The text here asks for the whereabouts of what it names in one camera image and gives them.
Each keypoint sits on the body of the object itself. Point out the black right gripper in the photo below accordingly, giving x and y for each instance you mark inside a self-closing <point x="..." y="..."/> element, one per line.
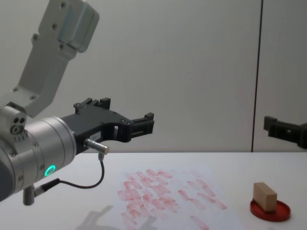
<point x="303" y="136"/>

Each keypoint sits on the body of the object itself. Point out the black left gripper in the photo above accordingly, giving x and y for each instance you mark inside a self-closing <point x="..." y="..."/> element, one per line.
<point x="100" y="122"/>

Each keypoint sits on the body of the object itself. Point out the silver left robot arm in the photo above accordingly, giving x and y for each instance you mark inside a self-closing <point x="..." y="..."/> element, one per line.
<point x="48" y="139"/>

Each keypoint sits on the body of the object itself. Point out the wooden stamp block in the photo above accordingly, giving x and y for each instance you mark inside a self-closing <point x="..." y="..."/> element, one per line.
<point x="263" y="196"/>

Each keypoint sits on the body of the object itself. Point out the round red ink pad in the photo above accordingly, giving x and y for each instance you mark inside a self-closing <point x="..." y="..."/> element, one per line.
<point x="281" y="210"/>

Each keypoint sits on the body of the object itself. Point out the white paper with red marks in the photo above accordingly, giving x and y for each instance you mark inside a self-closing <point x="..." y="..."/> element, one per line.
<point x="168" y="191"/>

